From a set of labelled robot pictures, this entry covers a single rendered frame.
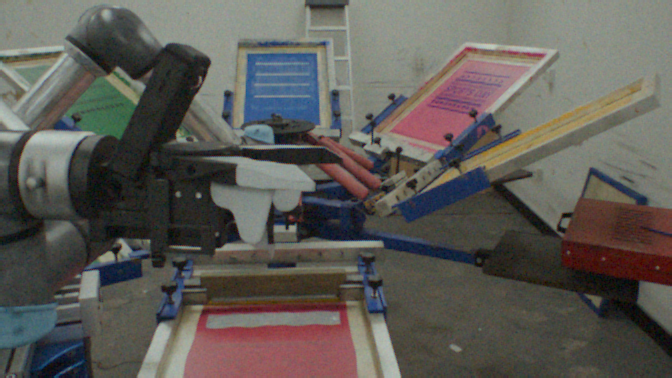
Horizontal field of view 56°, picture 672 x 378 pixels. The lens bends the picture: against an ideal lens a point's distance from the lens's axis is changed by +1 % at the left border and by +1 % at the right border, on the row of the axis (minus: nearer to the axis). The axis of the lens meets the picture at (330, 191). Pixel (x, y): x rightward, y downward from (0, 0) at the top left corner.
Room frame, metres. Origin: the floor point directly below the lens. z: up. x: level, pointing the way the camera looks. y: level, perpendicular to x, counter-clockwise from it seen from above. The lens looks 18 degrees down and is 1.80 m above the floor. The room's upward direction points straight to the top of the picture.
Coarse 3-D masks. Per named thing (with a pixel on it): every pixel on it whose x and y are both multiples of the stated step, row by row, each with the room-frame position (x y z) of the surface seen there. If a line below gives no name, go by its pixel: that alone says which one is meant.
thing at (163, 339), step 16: (352, 272) 1.75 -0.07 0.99; (176, 320) 1.46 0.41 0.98; (368, 320) 1.48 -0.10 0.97; (384, 320) 1.45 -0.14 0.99; (160, 336) 1.37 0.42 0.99; (384, 336) 1.36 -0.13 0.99; (160, 352) 1.29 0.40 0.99; (384, 352) 1.29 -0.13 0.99; (144, 368) 1.23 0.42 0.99; (160, 368) 1.26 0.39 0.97; (384, 368) 1.23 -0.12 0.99
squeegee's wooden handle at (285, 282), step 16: (208, 272) 1.59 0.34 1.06; (224, 272) 1.59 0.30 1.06; (240, 272) 1.59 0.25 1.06; (256, 272) 1.59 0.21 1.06; (272, 272) 1.59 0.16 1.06; (288, 272) 1.59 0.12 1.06; (304, 272) 1.59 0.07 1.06; (320, 272) 1.59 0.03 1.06; (336, 272) 1.59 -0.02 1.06; (208, 288) 1.57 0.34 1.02; (224, 288) 1.57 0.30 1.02; (240, 288) 1.57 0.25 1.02; (256, 288) 1.57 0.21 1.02; (272, 288) 1.58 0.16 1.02; (288, 288) 1.58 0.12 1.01; (304, 288) 1.58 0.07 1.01; (320, 288) 1.58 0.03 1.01; (336, 288) 1.59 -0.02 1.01
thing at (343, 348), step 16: (288, 304) 1.60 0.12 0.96; (304, 304) 1.60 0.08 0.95; (320, 304) 1.60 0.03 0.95; (336, 304) 1.60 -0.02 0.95; (288, 336) 1.42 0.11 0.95; (304, 336) 1.42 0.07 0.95; (320, 336) 1.42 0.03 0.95; (336, 336) 1.42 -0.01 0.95; (336, 352) 1.35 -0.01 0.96; (352, 352) 1.35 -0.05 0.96; (336, 368) 1.28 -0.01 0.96; (352, 368) 1.28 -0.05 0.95
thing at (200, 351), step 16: (256, 304) 1.60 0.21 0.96; (272, 304) 1.60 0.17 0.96; (208, 336) 1.42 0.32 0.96; (224, 336) 1.42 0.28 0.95; (240, 336) 1.42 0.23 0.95; (256, 336) 1.42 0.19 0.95; (272, 336) 1.42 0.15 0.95; (192, 352) 1.35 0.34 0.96; (208, 352) 1.35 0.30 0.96; (192, 368) 1.28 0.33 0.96
